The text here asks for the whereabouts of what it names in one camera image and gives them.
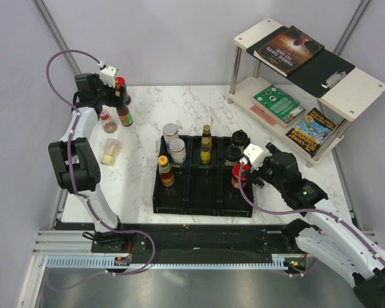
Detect pink flat booklet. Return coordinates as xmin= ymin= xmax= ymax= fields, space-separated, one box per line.
xmin=250 ymin=105 xmax=277 ymax=126

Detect black-lid pepper shaker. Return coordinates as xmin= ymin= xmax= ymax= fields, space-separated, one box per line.
xmin=232 ymin=130 xmax=250 ymax=154
xmin=223 ymin=144 xmax=242 ymax=166

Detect pink-lid spice shaker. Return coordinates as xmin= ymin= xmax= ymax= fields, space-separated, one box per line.
xmin=100 ymin=109 xmax=118 ymax=133

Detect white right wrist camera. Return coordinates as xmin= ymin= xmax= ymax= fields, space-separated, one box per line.
xmin=239 ymin=143 xmax=270 ymax=170

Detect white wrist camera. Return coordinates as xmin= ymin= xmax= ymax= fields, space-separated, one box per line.
xmin=239 ymin=143 xmax=270 ymax=170
xmin=98 ymin=62 xmax=119 ymax=88

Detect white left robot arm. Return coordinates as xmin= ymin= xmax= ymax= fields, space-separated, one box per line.
xmin=48 ymin=67 xmax=128 ymax=252

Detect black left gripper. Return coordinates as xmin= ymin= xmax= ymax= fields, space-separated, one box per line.
xmin=94 ymin=74 xmax=128 ymax=110

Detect brown-lid spice jar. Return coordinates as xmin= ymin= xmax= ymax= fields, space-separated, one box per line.
xmin=169 ymin=138 xmax=187 ymax=164

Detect red-lid sauce jar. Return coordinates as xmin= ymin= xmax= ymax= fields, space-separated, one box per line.
xmin=115 ymin=76 xmax=131 ymax=105
xmin=231 ymin=163 xmax=250 ymax=193

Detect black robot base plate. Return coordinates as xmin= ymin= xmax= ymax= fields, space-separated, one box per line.
xmin=83 ymin=220 xmax=303 ymax=263

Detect green paperback book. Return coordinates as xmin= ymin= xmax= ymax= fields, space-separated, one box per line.
xmin=252 ymin=85 xmax=305 ymax=128

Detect black clipboard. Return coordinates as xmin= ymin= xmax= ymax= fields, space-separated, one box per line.
xmin=246 ymin=26 xmax=355 ymax=98

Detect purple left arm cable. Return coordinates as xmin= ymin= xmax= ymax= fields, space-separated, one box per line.
xmin=45 ymin=49 xmax=157 ymax=291

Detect yellow-cap sauce bottle tall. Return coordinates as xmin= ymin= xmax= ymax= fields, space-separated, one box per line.
xmin=116 ymin=105 xmax=133 ymax=127

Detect white two-tier shelf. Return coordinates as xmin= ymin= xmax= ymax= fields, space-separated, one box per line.
xmin=228 ymin=18 xmax=385 ymax=166

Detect aluminium corner frame post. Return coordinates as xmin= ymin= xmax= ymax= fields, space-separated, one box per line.
xmin=31 ymin=0 xmax=94 ymax=97

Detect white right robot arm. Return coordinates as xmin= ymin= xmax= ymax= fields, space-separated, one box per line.
xmin=238 ymin=143 xmax=385 ymax=307

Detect yellow-lid clear spice shaker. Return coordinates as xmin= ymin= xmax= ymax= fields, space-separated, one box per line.
xmin=101 ymin=138 xmax=122 ymax=166

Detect small brown-lid jar edge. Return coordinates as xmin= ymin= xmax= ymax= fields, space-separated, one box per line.
xmin=200 ymin=137 xmax=211 ymax=164

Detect colourful Treehouse book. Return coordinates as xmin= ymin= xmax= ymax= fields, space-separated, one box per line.
xmin=286 ymin=108 xmax=336 ymax=157

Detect right aluminium frame post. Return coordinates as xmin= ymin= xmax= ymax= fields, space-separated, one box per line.
xmin=333 ymin=0 xmax=373 ymax=56

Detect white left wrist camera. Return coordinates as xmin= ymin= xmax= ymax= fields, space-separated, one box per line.
xmin=98 ymin=62 xmax=119 ymax=88

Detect small yellow-label brown bottle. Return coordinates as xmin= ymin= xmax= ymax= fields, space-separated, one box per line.
xmin=202 ymin=124 xmax=212 ymax=142

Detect dark Three Days book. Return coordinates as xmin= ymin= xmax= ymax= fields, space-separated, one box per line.
xmin=252 ymin=26 xmax=325 ymax=77

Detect yellow-cap sauce bottle front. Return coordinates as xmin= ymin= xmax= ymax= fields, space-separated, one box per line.
xmin=158 ymin=155 xmax=175 ymax=187

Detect silver-lid salt jar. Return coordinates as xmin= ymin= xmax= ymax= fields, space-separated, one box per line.
xmin=162 ymin=123 xmax=179 ymax=150

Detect black six-compartment plastic tray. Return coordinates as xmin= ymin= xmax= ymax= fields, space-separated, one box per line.
xmin=152 ymin=135 xmax=253 ymax=218

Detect white slotted cable duct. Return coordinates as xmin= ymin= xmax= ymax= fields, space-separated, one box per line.
xmin=46 ymin=255 xmax=304 ymax=271

